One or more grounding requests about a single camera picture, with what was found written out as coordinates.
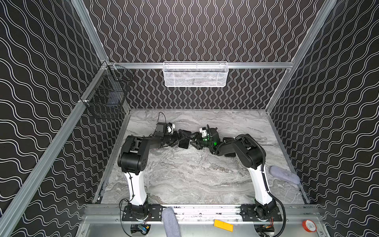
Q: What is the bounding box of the black phone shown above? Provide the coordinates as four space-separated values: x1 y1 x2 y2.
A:
178 136 190 149

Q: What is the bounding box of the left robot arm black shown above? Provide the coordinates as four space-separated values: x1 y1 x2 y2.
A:
117 122 192 215

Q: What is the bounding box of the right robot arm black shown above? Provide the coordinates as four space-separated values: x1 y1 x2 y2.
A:
189 127 283 220

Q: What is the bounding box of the white mesh basket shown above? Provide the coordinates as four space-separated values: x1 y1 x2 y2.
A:
162 61 229 87

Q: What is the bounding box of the purple grey cloth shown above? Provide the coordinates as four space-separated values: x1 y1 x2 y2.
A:
269 166 301 185

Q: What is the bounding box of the yellow card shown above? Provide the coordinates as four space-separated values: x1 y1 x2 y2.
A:
214 220 234 232

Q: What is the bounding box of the red tape roll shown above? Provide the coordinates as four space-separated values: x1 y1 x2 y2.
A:
302 220 317 233

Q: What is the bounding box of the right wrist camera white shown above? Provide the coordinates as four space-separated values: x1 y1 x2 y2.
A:
199 127 208 137

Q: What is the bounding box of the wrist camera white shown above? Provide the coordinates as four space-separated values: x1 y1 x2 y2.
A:
199 127 208 137
166 122 175 134

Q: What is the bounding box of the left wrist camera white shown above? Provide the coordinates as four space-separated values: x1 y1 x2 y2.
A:
166 122 175 134

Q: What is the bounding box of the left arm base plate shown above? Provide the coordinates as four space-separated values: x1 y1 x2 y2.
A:
121 204 163 222

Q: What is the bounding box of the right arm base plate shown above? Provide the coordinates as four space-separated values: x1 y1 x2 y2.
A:
239 204 283 222

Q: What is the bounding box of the black wire basket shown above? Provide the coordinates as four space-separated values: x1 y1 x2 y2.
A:
84 65 135 120

